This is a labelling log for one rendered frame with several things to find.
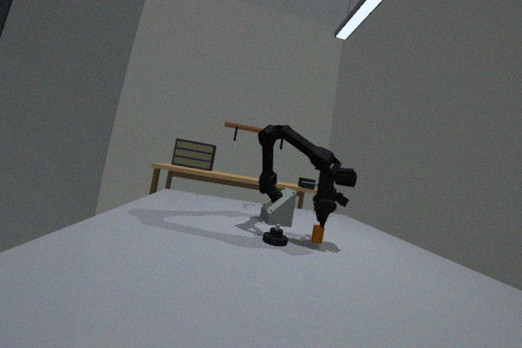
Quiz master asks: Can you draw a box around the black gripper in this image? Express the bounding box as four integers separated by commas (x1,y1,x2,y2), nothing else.
312,183,337,227

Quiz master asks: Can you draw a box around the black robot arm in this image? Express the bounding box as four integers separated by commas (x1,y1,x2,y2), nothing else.
258,125,356,207

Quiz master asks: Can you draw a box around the orange knob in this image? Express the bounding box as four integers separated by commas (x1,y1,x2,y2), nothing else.
312,225,325,244

